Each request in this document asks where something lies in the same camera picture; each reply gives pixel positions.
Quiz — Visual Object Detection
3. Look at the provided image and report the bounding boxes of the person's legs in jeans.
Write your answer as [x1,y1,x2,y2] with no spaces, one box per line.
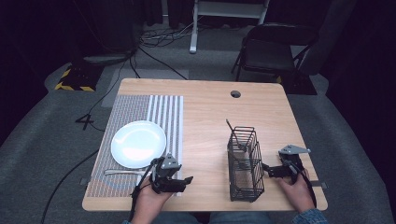
[152,211,275,224]

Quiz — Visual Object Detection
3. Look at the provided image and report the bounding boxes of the black wire cutlery basket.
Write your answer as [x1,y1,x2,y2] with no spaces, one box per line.
[226,125,266,203]

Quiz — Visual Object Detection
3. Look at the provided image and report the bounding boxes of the white round plate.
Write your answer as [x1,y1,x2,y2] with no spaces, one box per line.
[110,119,168,170]

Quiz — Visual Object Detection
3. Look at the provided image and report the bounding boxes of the silver fork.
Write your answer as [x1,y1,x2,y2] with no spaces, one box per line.
[104,168,154,176]

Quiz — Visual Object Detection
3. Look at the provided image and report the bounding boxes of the person's left hand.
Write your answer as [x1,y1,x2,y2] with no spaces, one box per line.
[135,179,174,218]

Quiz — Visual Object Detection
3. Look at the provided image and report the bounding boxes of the bundle of floor cables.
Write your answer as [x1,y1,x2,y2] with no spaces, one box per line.
[138,18,200,49]

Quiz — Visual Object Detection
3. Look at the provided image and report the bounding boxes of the thin black floor cable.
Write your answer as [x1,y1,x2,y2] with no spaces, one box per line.
[75,46,139,133]

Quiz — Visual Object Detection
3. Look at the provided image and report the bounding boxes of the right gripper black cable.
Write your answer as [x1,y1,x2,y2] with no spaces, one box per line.
[288,161,318,209]

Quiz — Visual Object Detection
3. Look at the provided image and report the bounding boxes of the black folding chair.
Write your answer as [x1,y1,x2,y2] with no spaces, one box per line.
[231,21,320,84]

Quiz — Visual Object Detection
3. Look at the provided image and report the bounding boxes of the black yellow striped base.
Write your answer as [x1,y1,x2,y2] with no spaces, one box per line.
[54,63,105,92]

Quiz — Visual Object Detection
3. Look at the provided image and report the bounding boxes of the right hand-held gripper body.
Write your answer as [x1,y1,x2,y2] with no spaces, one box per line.
[268,144,312,182]

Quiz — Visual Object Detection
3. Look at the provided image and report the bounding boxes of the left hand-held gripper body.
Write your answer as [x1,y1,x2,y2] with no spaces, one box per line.
[149,153,185,194]

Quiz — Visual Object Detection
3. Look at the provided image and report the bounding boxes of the person's right hand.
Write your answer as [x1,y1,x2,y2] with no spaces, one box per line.
[277,169,316,215]

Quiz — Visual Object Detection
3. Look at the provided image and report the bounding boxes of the white metal stand frame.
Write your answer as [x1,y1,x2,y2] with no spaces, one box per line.
[189,0,271,55]

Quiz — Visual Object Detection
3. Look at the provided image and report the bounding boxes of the grey striped woven placemat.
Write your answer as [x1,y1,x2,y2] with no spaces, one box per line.
[86,94,185,199]

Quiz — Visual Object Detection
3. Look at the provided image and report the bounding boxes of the dark-handled utensil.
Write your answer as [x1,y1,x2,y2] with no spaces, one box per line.
[225,119,248,151]

